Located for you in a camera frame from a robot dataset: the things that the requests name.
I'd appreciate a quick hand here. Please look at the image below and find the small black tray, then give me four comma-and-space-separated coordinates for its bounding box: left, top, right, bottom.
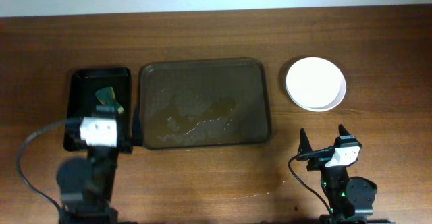
67, 67, 131, 136

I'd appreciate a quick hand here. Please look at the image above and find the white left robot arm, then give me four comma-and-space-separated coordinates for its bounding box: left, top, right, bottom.
56, 105, 133, 224

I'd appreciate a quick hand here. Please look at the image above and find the white sauce-stained plate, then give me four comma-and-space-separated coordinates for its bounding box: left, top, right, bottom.
284, 57, 347, 91

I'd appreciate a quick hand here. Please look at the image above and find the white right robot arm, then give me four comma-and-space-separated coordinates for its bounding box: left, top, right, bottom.
297, 125, 377, 223

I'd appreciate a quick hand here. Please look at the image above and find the yellow green scrub sponge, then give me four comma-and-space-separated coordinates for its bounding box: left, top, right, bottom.
94, 87, 124, 114

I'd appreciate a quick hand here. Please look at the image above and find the clear wet plastic tray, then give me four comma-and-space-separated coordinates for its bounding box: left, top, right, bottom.
137, 58, 272, 150

